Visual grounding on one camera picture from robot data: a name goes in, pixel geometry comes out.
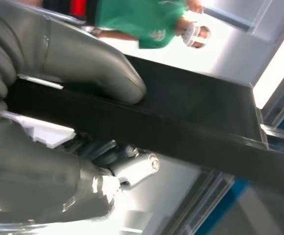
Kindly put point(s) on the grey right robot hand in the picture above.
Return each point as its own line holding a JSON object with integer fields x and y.
{"x": 34, "y": 188}

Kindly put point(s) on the person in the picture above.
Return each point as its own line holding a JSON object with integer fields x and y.
{"x": 137, "y": 19}

